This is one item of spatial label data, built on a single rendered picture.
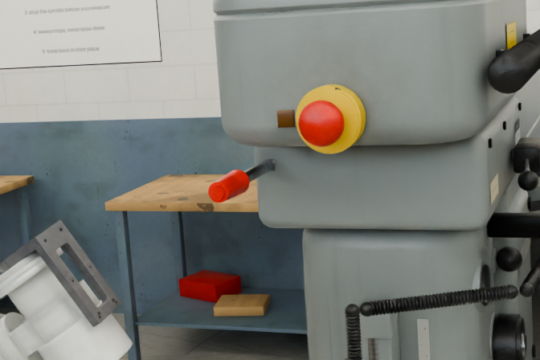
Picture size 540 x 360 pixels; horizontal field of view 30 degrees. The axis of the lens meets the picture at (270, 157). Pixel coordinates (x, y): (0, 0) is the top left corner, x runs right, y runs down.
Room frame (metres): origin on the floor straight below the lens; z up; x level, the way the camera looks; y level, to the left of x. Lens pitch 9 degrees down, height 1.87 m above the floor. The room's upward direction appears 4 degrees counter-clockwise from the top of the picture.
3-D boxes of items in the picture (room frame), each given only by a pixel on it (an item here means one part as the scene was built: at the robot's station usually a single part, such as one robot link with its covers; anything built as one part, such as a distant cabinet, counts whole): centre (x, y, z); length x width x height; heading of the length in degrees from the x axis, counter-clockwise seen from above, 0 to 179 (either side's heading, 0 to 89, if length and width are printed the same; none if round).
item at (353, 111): (0.89, -0.06, 1.76); 0.06 x 0.02 x 0.06; 70
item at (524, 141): (1.12, -0.29, 1.66); 0.12 x 0.04 x 0.04; 160
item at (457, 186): (1.14, -0.15, 1.68); 0.34 x 0.24 x 0.10; 160
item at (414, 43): (1.12, -0.14, 1.81); 0.47 x 0.26 x 0.16; 160
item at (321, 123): (0.87, -0.05, 1.76); 0.04 x 0.03 x 0.04; 70
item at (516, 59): (1.09, -0.28, 1.79); 0.45 x 0.04 x 0.04; 160
